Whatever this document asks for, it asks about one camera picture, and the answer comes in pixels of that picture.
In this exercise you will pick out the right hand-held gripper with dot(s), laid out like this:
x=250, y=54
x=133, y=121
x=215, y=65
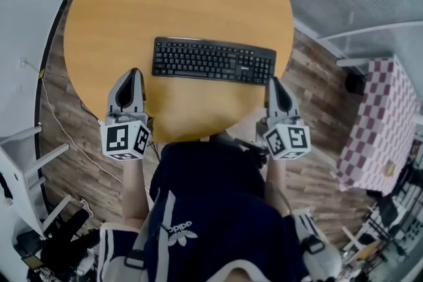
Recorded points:
x=291, y=140

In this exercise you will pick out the round wooden table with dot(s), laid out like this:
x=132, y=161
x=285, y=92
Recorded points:
x=132, y=16

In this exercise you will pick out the person's right forearm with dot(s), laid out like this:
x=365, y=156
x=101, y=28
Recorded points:
x=276, y=181

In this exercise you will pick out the checkered tablecloth table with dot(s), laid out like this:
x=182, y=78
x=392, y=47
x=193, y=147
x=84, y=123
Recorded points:
x=380, y=128

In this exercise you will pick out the white desk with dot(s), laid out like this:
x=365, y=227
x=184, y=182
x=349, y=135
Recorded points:
x=16, y=175

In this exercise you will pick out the person's navy white striped shirt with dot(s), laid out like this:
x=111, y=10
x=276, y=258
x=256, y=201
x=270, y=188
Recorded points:
x=215, y=208

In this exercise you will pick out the person's left forearm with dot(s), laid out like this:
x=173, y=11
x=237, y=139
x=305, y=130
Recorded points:
x=133, y=191

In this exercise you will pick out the black computer keyboard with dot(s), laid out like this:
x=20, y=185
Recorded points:
x=211, y=61

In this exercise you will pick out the white shelf rack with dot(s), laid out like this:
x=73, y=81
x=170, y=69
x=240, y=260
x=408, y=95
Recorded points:
x=390, y=224

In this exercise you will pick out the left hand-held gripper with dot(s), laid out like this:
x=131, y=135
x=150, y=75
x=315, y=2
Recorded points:
x=119, y=140

